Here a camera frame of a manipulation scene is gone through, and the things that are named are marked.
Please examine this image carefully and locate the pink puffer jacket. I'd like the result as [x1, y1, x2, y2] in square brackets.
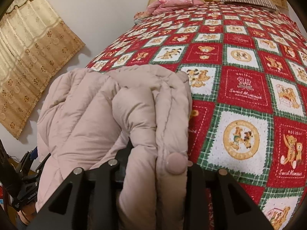
[36, 64, 192, 229]

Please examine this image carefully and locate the beige side window curtain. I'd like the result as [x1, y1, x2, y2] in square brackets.
[1, 0, 85, 139]

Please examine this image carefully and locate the red teddy bear bedspread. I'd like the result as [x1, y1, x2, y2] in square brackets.
[88, 2, 306, 229]

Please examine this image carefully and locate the pink folded blanket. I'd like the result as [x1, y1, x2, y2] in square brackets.
[134, 0, 204, 20]

